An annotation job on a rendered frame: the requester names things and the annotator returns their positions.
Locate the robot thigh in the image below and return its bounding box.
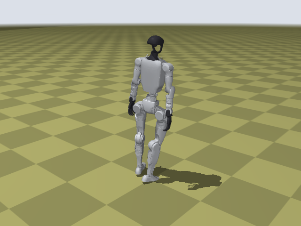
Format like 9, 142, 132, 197
148, 106, 167, 151
133, 101, 146, 144

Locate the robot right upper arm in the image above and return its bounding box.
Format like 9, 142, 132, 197
162, 62, 174, 93

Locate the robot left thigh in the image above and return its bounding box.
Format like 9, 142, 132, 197
133, 101, 146, 144

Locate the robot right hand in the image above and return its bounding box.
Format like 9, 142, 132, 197
163, 110, 173, 131

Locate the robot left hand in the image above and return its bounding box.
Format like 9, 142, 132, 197
128, 97, 136, 116

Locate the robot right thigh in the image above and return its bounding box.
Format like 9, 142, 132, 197
148, 106, 167, 151

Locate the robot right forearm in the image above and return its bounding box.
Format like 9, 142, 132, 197
165, 86, 175, 114

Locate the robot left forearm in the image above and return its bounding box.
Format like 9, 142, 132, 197
129, 82, 138, 101

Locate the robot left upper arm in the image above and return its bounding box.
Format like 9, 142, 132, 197
132, 57, 143, 85

